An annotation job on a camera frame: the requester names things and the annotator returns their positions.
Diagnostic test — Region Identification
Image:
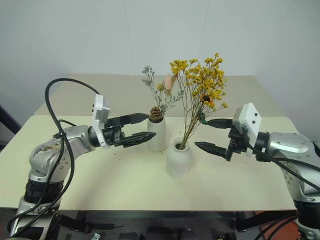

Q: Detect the tall white vase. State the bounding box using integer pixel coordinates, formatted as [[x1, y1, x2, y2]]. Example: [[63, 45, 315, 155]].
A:
[[146, 116, 167, 153]]

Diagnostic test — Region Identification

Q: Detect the round white vase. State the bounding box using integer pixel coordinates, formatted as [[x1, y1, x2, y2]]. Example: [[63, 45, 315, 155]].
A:
[[166, 136, 192, 179]]

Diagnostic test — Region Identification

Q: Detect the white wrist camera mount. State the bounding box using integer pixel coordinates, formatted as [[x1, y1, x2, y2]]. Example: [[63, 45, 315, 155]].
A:
[[232, 102, 263, 149], [90, 93, 112, 150]]

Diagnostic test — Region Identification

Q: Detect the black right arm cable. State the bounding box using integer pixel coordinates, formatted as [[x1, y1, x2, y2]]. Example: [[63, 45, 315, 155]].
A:
[[246, 143, 320, 195]]

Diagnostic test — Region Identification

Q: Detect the dark maroon furniture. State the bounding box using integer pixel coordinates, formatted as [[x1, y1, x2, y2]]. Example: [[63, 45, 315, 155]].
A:
[[0, 104, 23, 152]]

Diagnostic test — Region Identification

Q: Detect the yellow dried flower bouquet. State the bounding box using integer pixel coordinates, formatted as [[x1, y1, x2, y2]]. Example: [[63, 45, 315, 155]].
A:
[[169, 52, 229, 151]]

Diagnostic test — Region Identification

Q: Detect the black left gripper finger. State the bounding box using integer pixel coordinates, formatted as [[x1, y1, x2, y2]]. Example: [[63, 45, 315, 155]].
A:
[[123, 131, 157, 149], [121, 113, 149, 126]]

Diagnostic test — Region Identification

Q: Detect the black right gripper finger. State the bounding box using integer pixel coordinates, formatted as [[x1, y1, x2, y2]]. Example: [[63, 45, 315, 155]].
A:
[[206, 118, 234, 130], [194, 141, 229, 158]]

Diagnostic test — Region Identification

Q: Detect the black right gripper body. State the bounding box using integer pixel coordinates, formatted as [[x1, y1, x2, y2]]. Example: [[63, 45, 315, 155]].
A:
[[224, 124, 251, 162]]

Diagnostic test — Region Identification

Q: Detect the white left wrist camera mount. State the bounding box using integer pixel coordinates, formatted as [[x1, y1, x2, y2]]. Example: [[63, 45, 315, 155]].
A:
[[90, 93, 112, 150]]

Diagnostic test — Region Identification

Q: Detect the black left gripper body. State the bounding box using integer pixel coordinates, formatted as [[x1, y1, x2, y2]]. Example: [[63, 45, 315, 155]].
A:
[[102, 116, 126, 148]]

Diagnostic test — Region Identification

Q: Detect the black frame under table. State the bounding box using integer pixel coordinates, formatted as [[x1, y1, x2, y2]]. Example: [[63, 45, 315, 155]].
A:
[[56, 211, 252, 240]]

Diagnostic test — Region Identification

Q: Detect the orange object under table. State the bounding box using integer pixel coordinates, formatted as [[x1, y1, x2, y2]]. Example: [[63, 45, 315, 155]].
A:
[[262, 219, 302, 240]]

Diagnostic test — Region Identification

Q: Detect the pine cone flower bouquet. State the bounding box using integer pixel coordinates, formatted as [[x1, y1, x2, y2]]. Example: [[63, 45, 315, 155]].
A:
[[140, 65, 185, 124]]

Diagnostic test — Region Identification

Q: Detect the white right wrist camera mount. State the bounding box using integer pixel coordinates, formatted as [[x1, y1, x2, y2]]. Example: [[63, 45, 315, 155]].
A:
[[232, 102, 263, 149]]

